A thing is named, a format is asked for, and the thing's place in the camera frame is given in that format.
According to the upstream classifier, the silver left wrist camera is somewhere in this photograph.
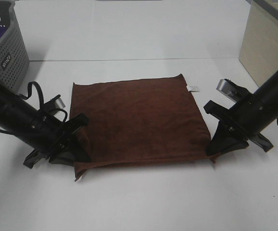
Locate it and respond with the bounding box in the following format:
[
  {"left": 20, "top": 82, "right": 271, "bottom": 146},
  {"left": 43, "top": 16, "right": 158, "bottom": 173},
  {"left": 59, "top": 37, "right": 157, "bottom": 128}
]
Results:
[{"left": 43, "top": 94, "right": 65, "bottom": 115}]

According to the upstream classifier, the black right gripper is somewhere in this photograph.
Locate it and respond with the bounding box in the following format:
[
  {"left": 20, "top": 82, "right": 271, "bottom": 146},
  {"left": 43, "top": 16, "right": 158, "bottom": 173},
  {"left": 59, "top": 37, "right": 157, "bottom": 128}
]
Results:
[{"left": 204, "top": 100, "right": 273, "bottom": 156}]

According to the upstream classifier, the beige plastic basket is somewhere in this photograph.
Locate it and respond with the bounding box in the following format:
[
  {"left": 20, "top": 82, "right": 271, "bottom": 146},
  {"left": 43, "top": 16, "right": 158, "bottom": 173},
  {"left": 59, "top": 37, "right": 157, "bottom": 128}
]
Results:
[{"left": 239, "top": 0, "right": 278, "bottom": 86}]

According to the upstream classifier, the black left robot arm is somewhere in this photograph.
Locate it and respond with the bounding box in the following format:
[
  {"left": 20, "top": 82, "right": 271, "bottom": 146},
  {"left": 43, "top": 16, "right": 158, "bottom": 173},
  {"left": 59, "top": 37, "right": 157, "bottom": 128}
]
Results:
[{"left": 0, "top": 81, "right": 90, "bottom": 168}]

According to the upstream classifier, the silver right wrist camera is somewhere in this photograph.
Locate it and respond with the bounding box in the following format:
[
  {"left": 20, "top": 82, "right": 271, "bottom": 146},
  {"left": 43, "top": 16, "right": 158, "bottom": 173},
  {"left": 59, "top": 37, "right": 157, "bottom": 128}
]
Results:
[{"left": 216, "top": 79, "right": 250, "bottom": 103}]

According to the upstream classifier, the brown towel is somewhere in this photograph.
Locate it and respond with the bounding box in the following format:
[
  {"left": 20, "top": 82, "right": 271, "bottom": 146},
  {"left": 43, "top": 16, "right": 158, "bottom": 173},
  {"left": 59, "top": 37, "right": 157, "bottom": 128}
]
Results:
[{"left": 70, "top": 75, "right": 211, "bottom": 179}]

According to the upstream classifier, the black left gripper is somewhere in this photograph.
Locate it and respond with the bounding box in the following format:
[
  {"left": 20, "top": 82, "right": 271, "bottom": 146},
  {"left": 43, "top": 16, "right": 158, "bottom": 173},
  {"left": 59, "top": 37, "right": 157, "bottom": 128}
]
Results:
[{"left": 23, "top": 115, "right": 91, "bottom": 168}]

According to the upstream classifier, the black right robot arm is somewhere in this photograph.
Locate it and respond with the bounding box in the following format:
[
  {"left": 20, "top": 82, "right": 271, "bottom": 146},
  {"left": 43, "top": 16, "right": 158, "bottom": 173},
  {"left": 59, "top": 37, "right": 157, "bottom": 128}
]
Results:
[{"left": 204, "top": 71, "right": 278, "bottom": 156}]

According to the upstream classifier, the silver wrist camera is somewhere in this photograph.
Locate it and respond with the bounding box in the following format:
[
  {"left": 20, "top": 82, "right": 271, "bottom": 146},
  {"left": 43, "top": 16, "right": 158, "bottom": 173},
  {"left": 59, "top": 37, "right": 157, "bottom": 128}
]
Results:
[
  {"left": 216, "top": 79, "right": 250, "bottom": 103},
  {"left": 43, "top": 94, "right": 65, "bottom": 115}
]

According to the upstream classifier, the grey perforated laundry basket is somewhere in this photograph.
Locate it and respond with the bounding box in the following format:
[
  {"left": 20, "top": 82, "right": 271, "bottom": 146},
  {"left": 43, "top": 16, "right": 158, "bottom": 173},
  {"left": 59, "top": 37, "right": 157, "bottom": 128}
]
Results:
[{"left": 0, "top": 0, "right": 29, "bottom": 92}]

